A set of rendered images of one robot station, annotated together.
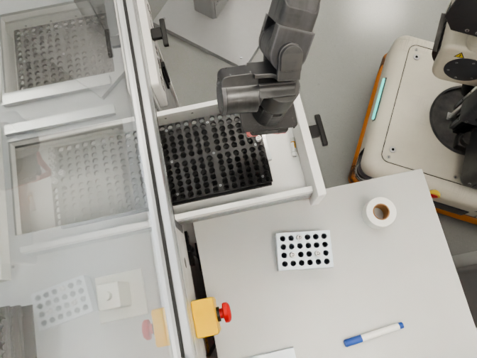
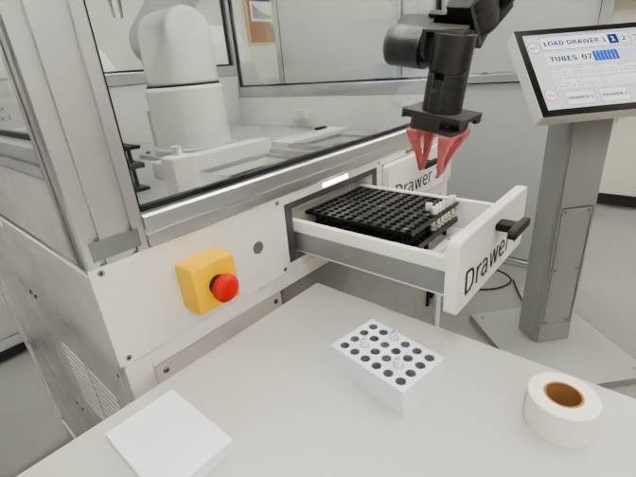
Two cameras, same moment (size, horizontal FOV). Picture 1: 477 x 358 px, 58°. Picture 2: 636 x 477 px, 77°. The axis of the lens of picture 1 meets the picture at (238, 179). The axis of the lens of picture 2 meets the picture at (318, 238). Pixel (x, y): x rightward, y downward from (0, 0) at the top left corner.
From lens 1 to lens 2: 79 cm
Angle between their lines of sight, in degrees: 58
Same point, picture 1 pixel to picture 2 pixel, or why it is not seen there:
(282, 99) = (445, 33)
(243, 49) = not seen: hidden behind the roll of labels
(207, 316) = (206, 258)
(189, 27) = (501, 333)
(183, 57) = not seen: hidden behind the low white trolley
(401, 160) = not seen: outside the picture
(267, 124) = (429, 106)
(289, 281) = (331, 385)
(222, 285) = (265, 334)
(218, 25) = (535, 347)
